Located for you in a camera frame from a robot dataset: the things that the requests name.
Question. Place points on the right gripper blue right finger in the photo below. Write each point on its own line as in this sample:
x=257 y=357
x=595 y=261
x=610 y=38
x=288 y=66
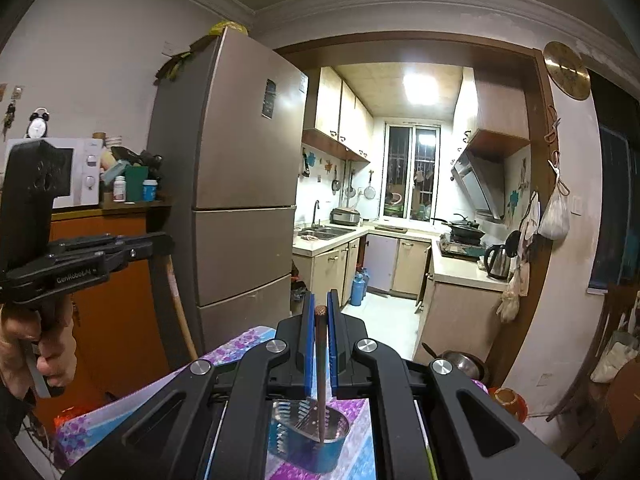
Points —
x=336 y=339

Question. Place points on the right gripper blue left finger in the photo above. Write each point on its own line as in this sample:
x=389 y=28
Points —
x=305 y=348

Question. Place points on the wooden chopstick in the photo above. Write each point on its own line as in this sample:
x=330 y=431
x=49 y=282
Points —
x=181 y=316
x=321 y=327

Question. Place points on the blue perforated utensil holder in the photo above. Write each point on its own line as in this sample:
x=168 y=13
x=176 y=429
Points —
x=300 y=437

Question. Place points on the kitchen window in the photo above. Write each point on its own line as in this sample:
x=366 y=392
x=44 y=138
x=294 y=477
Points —
x=411 y=171

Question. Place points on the person left hand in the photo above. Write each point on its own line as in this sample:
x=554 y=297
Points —
x=56 y=346

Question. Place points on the blue water jug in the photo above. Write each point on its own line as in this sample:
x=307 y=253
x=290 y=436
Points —
x=359 y=287

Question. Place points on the white microwave oven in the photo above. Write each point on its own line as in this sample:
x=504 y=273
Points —
x=80 y=172

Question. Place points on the silver rice cooker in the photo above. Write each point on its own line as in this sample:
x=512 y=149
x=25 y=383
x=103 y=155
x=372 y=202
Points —
x=345 y=216

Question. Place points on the orange wooden cabinet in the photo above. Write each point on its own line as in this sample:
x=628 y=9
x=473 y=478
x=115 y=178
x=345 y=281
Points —
x=119 y=350

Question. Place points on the white medicine bottle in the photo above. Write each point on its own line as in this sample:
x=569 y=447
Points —
x=119 y=189

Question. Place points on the green box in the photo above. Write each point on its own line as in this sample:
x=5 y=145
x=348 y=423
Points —
x=134 y=178

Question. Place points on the black white alarm clock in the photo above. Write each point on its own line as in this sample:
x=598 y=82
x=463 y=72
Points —
x=37 y=127

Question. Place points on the blue white cup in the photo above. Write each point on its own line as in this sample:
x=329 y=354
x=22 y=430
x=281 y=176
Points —
x=149 y=188

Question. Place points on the steel bowl on floor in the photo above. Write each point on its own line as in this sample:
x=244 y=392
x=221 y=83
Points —
x=470 y=365

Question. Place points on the black wok on stove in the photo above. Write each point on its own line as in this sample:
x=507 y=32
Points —
x=463 y=228

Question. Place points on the stainless electric kettle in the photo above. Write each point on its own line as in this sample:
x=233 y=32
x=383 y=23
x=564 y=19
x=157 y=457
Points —
x=497 y=262

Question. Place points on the floral striped tablecloth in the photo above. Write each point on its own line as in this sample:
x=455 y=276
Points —
x=212 y=422

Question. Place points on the steel range hood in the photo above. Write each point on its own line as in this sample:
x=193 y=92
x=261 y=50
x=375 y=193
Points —
x=482 y=183

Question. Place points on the brown three-door refrigerator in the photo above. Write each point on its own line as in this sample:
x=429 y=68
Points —
x=228 y=128

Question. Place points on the hanging white plastic bag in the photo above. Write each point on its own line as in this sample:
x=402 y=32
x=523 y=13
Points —
x=555 y=221

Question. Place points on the wooden chair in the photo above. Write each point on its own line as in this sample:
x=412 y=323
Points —
x=619 y=301

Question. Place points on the dark curtained window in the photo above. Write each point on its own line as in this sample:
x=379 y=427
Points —
x=617 y=257

